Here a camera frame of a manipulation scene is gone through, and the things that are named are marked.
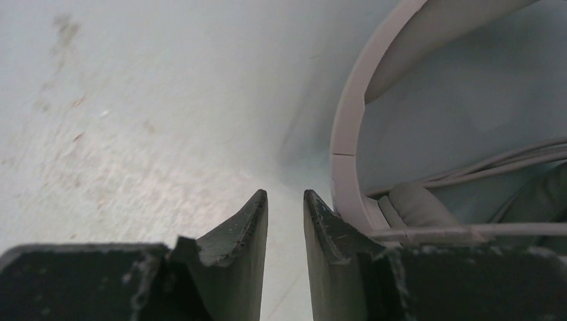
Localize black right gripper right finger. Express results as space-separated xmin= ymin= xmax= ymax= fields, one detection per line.
xmin=304 ymin=189 xmax=566 ymax=320

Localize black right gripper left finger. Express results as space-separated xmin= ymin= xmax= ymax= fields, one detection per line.
xmin=1 ymin=190 xmax=268 ymax=320

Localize white headphones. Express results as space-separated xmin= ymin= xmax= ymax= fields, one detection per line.
xmin=330 ymin=1 xmax=566 ymax=247

